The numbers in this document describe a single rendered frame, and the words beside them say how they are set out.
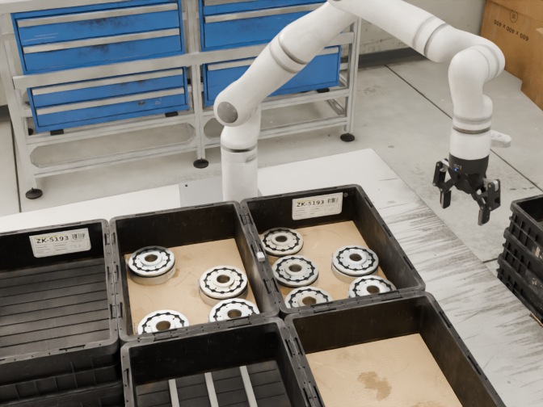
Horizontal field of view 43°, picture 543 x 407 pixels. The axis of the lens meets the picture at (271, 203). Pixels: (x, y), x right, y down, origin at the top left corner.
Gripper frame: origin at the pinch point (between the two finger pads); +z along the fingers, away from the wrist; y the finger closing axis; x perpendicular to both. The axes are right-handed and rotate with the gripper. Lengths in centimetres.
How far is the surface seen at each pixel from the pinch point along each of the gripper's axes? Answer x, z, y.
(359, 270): -14.5, 15.1, -15.4
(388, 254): -8.4, 12.6, -12.6
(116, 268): -58, 6, -41
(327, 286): -21.1, 17.8, -18.4
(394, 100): 191, 87, -194
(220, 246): -31, 15, -44
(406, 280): -12.4, 12.5, -3.5
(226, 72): 72, 37, -194
